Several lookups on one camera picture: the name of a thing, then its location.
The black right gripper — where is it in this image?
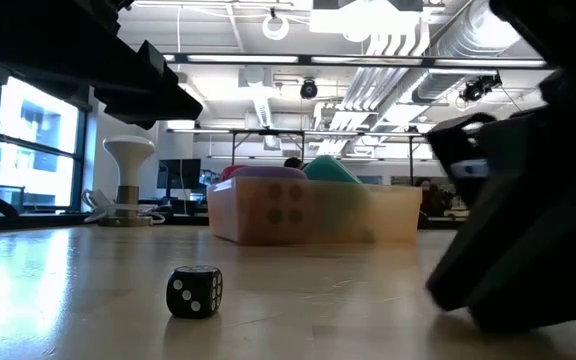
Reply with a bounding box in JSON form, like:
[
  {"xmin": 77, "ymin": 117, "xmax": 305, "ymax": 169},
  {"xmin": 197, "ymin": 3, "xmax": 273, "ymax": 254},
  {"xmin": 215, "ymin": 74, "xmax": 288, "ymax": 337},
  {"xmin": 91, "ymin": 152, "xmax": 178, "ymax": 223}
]
[{"xmin": 425, "ymin": 54, "xmax": 576, "ymax": 334}]

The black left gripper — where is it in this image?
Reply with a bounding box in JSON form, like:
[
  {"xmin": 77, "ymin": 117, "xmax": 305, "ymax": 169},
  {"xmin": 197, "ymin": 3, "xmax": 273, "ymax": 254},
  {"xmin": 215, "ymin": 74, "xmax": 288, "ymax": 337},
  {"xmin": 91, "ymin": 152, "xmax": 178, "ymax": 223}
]
[{"xmin": 0, "ymin": 0, "xmax": 205, "ymax": 131}]

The orange translucent plastic bin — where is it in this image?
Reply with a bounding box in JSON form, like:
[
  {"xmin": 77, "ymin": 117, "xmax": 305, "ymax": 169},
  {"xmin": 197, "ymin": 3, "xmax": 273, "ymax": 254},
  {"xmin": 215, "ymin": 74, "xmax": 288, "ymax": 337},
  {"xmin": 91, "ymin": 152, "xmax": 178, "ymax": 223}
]
[{"xmin": 206, "ymin": 175, "xmax": 424, "ymax": 247}]

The large red foam die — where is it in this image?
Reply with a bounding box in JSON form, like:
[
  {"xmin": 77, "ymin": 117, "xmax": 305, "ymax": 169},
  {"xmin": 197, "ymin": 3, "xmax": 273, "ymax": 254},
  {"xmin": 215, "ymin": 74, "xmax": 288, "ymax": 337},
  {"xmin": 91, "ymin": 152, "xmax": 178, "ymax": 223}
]
[{"xmin": 218, "ymin": 164, "xmax": 250, "ymax": 183}]

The large purple foam die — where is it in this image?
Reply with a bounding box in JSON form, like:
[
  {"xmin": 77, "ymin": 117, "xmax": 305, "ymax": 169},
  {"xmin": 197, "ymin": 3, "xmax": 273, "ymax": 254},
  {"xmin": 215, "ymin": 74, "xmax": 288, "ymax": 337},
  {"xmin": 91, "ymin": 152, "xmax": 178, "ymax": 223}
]
[{"xmin": 227, "ymin": 165, "xmax": 310, "ymax": 181}]

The large cyan foam die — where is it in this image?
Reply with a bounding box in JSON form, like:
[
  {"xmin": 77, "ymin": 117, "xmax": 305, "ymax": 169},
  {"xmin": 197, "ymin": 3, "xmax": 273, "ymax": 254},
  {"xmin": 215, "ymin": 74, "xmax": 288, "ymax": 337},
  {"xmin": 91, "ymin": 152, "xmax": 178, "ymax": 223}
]
[{"xmin": 301, "ymin": 154, "xmax": 363, "ymax": 185}]

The white bulb lamp metal base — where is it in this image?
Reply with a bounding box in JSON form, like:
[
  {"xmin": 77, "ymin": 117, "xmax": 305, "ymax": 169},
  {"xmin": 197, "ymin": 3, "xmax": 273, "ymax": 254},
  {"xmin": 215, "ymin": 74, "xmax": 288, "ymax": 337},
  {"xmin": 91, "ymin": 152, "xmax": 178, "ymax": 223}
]
[{"xmin": 98, "ymin": 134, "xmax": 157, "ymax": 228}]

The black computer monitor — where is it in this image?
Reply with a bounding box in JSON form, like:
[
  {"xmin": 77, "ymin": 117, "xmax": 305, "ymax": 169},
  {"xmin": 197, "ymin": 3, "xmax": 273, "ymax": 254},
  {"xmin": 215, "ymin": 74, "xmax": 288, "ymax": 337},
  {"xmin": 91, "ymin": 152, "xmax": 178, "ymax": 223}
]
[{"xmin": 156, "ymin": 158, "xmax": 203, "ymax": 191}]

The small black die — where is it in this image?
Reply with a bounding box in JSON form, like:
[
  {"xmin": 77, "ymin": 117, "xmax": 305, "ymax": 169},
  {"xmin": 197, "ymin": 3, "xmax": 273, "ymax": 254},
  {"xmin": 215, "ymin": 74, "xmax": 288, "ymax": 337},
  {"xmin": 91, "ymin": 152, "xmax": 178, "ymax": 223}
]
[{"xmin": 165, "ymin": 265, "xmax": 224, "ymax": 320}]

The black overhead light bar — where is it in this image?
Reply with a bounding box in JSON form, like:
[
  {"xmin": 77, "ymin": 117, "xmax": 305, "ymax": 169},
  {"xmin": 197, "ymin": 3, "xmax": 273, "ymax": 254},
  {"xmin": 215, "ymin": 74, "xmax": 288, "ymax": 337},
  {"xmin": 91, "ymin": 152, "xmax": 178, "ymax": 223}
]
[{"xmin": 162, "ymin": 52, "xmax": 552, "ymax": 70}]

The white lamp cable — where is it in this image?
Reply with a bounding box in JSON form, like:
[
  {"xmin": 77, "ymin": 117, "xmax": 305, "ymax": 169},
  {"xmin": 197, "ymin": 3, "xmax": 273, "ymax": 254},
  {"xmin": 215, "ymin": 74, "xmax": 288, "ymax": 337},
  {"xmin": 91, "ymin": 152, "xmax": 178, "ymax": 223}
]
[{"xmin": 81, "ymin": 188, "xmax": 168, "ymax": 225}]

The black background frame rig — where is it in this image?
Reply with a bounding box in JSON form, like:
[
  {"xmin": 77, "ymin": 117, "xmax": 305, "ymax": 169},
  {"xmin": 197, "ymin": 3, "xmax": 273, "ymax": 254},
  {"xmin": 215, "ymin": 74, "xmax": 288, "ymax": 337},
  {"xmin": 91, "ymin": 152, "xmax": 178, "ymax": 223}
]
[{"xmin": 167, "ymin": 127, "xmax": 434, "ymax": 201}]

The white coiled cable ring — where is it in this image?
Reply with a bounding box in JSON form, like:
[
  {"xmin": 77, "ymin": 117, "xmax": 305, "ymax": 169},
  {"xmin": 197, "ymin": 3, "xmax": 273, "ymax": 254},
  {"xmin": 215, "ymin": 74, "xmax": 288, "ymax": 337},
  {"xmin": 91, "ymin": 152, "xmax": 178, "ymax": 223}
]
[{"xmin": 261, "ymin": 13, "xmax": 290, "ymax": 41}]

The black ceiling camera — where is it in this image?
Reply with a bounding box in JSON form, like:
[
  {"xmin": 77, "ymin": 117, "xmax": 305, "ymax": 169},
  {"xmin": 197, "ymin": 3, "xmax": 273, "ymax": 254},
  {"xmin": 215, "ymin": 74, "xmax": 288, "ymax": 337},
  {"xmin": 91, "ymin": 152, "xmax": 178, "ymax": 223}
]
[
  {"xmin": 299, "ymin": 78, "xmax": 319, "ymax": 100},
  {"xmin": 460, "ymin": 73, "xmax": 503, "ymax": 103}
]

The silver ventilation duct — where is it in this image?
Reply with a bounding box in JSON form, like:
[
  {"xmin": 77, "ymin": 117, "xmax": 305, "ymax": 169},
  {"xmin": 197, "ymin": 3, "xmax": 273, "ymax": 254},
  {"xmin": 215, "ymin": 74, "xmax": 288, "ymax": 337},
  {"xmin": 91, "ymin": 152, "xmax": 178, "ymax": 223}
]
[{"xmin": 410, "ymin": 0, "xmax": 544, "ymax": 104}]

